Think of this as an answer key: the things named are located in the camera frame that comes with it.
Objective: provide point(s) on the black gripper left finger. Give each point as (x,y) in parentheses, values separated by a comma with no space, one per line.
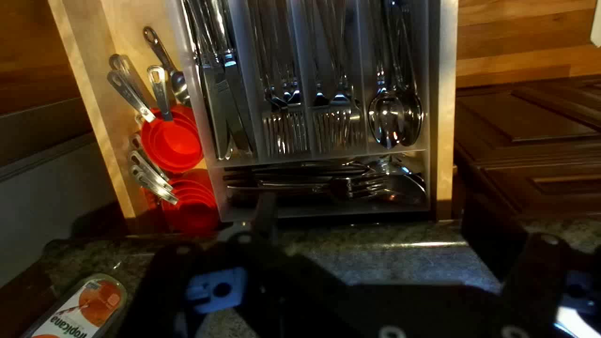
(250,294)

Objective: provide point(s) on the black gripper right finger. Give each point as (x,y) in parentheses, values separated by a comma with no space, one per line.
(550,294)

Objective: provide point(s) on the stack of silver spoons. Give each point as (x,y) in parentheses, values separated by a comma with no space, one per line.
(394,119)

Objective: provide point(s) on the wooden kitchen drawer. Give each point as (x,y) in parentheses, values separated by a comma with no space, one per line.
(113,38)

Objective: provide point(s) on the red measuring cup stack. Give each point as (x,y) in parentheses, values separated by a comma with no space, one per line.
(175,142)
(197,200)

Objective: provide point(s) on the silver serving utensils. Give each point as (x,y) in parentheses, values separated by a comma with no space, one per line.
(349,185)

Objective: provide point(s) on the grey plastic cutlery tray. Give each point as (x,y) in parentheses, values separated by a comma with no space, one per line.
(312,153)

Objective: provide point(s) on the silver metal kitchen tool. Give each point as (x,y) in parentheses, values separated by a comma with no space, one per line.
(152,175)

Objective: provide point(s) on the dark wood base cabinets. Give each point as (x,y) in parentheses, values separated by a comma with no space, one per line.
(532,138)

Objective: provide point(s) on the bottle with orange label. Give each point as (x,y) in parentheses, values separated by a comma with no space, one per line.
(81,311)

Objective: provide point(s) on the stack of silver forks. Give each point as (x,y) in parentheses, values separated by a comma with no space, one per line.
(338,125)
(284,125)

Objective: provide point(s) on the stack of table knives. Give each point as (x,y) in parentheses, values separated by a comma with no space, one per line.
(222,95)

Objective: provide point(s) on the grey dishwasher front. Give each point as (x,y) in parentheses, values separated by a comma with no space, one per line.
(43,207)

